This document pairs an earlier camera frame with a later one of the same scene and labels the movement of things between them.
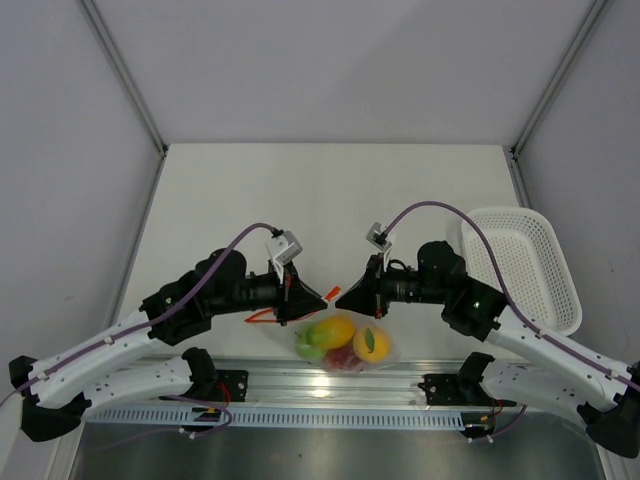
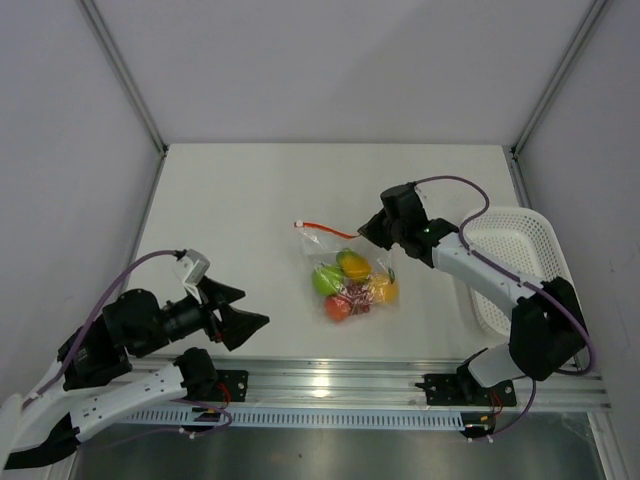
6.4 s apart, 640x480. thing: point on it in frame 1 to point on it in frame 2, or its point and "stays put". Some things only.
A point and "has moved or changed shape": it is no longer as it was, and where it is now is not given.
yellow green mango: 333,332 to 352,264
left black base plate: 231,385 stays put
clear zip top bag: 334,340 to 352,275
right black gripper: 371,294 to 372,231
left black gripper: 294,298 to 237,324
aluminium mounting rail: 287,383 stays put
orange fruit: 371,344 has moved or changed shape
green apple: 304,348 to 327,279
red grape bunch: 343,358 has moved or changed shape
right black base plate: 446,390 stays put
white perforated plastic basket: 539,281 stays put
